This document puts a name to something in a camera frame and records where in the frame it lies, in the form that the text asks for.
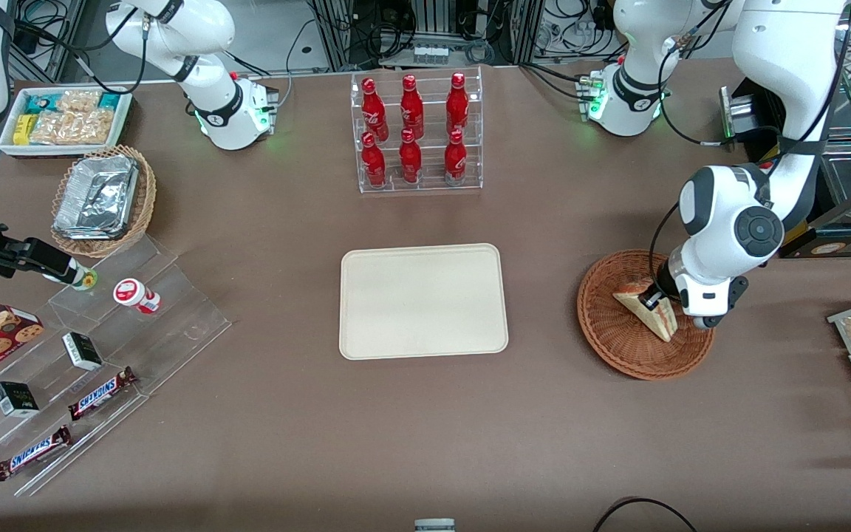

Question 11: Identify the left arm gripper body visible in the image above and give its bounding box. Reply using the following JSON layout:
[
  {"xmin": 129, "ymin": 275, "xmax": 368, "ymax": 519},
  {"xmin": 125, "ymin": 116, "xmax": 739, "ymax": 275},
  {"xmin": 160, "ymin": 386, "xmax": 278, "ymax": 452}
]
[{"xmin": 653, "ymin": 251, "xmax": 695, "ymax": 315}]

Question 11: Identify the triangle sandwich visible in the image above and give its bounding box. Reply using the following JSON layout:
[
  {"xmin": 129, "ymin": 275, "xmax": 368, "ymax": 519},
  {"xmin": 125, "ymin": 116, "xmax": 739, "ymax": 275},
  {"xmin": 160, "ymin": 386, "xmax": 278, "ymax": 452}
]
[{"xmin": 612, "ymin": 279, "xmax": 682, "ymax": 343}]

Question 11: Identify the round brown wicker basket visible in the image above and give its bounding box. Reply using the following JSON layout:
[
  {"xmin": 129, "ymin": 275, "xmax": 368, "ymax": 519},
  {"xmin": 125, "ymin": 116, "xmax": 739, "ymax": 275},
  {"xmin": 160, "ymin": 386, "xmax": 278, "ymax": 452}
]
[{"xmin": 577, "ymin": 249, "xmax": 716, "ymax": 382}]

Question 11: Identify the light wicker basket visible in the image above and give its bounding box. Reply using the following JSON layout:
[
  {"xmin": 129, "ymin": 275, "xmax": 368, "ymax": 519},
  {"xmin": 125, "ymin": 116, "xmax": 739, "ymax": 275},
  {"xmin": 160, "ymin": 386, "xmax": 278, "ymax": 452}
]
[{"xmin": 49, "ymin": 144, "xmax": 158, "ymax": 259}]

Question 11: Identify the cream plastic tray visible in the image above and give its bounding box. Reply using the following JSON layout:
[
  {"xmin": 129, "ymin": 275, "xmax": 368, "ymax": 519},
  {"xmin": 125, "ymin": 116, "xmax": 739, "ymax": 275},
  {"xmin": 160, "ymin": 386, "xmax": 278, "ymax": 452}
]
[{"xmin": 339, "ymin": 243, "xmax": 510, "ymax": 361}]

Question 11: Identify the stack of foil trays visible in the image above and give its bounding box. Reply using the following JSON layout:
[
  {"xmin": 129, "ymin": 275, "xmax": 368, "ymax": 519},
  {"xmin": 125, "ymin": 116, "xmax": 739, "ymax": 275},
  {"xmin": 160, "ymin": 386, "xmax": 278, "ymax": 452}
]
[{"xmin": 52, "ymin": 153, "xmax": 140, "ymax": 242}]

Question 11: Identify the red and white yogurt cup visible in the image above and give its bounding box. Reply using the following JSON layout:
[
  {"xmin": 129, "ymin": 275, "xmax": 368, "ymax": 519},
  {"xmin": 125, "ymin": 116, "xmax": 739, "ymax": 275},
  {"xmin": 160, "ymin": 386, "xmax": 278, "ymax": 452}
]
[{"xmin": 112, "ymin": 277, "xmax": 163, "ymax": 316}]

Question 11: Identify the small black box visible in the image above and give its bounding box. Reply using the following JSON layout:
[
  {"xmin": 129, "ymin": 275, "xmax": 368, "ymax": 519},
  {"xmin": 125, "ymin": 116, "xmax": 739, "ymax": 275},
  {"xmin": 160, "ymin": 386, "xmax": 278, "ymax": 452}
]
[
  {"xmin": 0, "ymin": 381, "xmax": 41, "ymax": 419},
  {"xmin": 61, "ymin": 331, "xmax": 104, "ymax": 372}
]

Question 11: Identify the white rectangular bin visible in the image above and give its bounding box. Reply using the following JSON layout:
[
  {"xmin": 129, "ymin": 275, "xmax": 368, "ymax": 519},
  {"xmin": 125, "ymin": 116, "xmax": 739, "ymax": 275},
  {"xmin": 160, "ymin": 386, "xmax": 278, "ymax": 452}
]
[{"xmin": 0, "ymin": 86, "xmax": 134, "ymax": 160}]

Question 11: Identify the clear acrylic stepped display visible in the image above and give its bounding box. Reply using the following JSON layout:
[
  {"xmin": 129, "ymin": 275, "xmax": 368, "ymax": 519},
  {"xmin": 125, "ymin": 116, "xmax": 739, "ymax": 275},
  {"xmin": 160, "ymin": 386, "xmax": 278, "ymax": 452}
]
[{"xmin": 0, "ymin": 232, "xmax": 233, "ymax": 498}]

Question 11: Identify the Snickers bar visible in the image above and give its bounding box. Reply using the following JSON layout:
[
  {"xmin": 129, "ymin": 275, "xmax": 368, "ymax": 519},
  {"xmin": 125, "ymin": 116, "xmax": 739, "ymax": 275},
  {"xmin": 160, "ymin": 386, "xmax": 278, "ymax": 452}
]
[
  {"xmin": 0, "ymin": 425, "xmax": 73, "ymax": 482},
  {"xmin": 67, "ymin": 366, "xmax": 138, "ymax": 422}
]

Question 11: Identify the clear cracker bag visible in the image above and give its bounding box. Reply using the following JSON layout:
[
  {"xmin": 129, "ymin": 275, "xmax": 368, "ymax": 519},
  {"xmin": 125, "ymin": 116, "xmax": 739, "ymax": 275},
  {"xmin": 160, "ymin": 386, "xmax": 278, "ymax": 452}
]
[
  {"xmin": 55, "ymin": 89, "xmax": 102, "ymax": 114},
  {"xmin": 29, "ymin": 109, "xmax": 118, "ymax": 146}
]

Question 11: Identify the steel box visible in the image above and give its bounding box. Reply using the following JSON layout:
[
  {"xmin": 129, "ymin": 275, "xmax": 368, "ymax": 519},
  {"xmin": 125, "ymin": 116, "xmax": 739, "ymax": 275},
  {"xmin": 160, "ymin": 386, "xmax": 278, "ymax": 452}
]
[{"xmin": 720, "ymin": 83, "xmax": 787, "ymax": 143}]

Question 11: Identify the red cola bottle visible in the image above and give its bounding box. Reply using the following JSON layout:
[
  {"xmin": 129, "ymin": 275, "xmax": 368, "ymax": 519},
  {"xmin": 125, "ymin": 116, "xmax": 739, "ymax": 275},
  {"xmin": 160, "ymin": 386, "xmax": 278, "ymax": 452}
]
[
  {"xmin": 360, "ymin": 132, "xmax": 388, "ymax": 188},
  {"xmin": 445, "ymin": 72, "xmax": 471, "ymax": 136},
  {"xmin": 360, "ymin": 78, "xmax": 390, "ymax": 142},
  {"xmin": 400, "ymin": 74, "xmax": 426, "ymax": 140},
  {"xmin": 443, "ymin": 129, "xmax": 468, "ymax": 186},
  {"xmin": 398, "ymin": 128, "xmax": 423, "ymax": 184}
]

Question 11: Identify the clear acrylic bottle rack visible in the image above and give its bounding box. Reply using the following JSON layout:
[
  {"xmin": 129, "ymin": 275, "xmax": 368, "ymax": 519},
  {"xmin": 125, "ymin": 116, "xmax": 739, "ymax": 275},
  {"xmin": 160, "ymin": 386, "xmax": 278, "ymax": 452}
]
[{"xmin": 349, "ymin": 66, "xmax": 485, "ymax": 195}]

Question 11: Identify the black cable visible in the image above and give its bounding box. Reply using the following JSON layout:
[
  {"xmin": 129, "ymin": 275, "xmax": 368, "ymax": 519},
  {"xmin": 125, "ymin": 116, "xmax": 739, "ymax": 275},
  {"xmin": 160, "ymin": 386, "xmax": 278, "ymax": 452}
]
[{"xmin": 591, "ymin": 496, "xmax": 700, "ymax": 532}]

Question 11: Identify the aluminium frame rack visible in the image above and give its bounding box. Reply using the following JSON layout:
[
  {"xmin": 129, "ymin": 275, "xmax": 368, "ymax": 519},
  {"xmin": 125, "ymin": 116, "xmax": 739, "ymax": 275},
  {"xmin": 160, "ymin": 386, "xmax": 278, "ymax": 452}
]
[{"xmin": 306, "ymin": 0, "xmax": 546, "ymax": 72}]

